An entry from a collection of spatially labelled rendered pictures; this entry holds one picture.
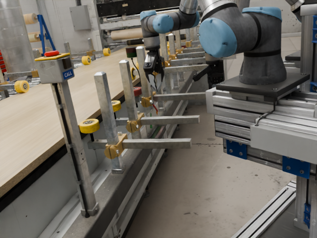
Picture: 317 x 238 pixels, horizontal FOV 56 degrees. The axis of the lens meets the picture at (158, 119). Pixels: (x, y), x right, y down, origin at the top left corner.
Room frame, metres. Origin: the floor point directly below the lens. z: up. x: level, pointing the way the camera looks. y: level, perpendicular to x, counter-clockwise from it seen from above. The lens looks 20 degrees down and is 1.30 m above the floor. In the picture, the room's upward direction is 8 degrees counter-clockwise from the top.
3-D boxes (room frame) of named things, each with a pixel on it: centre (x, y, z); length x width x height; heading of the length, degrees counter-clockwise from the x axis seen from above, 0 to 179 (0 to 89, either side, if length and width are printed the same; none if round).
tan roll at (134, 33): (3.99, -0.12, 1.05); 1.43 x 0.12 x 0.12; 73
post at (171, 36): (2.30, -0.18, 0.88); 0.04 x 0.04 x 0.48; 73
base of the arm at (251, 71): (0.98, -0.37, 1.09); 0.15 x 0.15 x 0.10
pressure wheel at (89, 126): (1.17, 0.29, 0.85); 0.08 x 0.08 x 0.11
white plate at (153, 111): (1.54, 0.03, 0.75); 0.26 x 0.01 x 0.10; 163
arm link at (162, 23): (1.33, -0.08, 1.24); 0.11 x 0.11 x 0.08; 25
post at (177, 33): (2.54, -0.25, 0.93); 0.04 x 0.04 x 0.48; 73
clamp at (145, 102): (1.60, 0.04, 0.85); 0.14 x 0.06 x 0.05; 163
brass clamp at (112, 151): (1.12, 0.18, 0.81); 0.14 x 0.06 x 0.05; 163
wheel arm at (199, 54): (2.32, -0.24, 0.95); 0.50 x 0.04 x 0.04; 73
